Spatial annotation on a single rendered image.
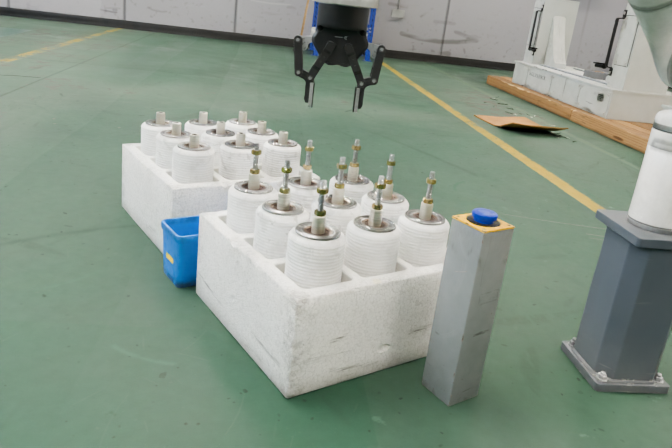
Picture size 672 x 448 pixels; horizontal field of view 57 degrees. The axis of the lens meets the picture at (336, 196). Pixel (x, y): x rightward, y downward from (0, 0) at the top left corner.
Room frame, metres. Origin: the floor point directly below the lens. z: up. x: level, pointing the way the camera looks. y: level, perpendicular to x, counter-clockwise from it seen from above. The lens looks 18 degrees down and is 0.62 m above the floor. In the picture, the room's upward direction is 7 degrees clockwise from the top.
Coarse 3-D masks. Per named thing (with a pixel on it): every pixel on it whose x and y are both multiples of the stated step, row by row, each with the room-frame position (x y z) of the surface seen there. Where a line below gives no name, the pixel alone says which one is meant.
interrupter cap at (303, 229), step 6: (306, 222) 0.97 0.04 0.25; (300, 228) 0.95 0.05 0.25; (306, 228) 0.95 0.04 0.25; (330, 228) 0.96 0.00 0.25; (336, 228) 0.96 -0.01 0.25; (300, 234) 0.92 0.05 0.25; (306, 234) 0.92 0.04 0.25; (312, 234) 0.93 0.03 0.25; (324, 234) 0.94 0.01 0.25; (330, 234) 0.94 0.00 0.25; (336, 234) 0.94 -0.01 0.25; (318, 240) 0.91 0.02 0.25; (324, 240) 0.91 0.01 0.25; (330, 240) 0.92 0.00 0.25
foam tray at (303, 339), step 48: (240, 240) 1.04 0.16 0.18; (240, 288) 0.99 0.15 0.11; (288, 288) 0.87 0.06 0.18; (336, 288) 0.89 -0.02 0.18; (384, 288) 0.94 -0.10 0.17; (432, 288) 1.00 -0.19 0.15; (240, 336) 0.98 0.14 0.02; (288, 336) 0.85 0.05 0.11; (336, 336) 0.89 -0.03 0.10; (384, 336) 0.95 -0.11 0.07; (288, 384) 0.84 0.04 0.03
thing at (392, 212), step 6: (366, 198) 1.16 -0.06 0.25; (366, 204) 1.15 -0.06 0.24; (384, 204) 1.14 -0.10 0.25; (390, 204) 1.14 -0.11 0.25; (396, 204) 1.14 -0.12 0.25; (402, 204) 1.15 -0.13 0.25; (408, 204) 1.17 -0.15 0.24; (366, 210) 1.15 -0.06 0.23; (384, 210) 1.13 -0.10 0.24; (390, 210) 1.13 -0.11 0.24; (396, 210) 1.13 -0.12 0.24; (402, 210) 1.15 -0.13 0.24; (384, 216) 1.13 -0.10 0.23; (390, 216) 1.13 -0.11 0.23; (396, 216) 1.14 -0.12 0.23; (396, 222) 1.14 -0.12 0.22
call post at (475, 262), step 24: (456, 240) 0.91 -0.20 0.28; (480, 240) 0.87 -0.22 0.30; (504, 240) 0.90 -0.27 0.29; (456, 264) 0.90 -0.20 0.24; (480, 264) 0.87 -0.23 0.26; (504, 264) 0.91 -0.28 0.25; (456, 288) 0.89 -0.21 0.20; (480, 288) 0.88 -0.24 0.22; (456, 312) 0.89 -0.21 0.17; (480, 312) 0.89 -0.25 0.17; (432, 336) 0.92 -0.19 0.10; (456, 336) 0.88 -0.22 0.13; (480, 336) 0.89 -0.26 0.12; (432, 360) 0.91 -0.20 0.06; (456, 360) 0.87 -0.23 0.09; (480, 360) 0.90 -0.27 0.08; (432, 384) 0.90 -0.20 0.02; (456, 384) 0.87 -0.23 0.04
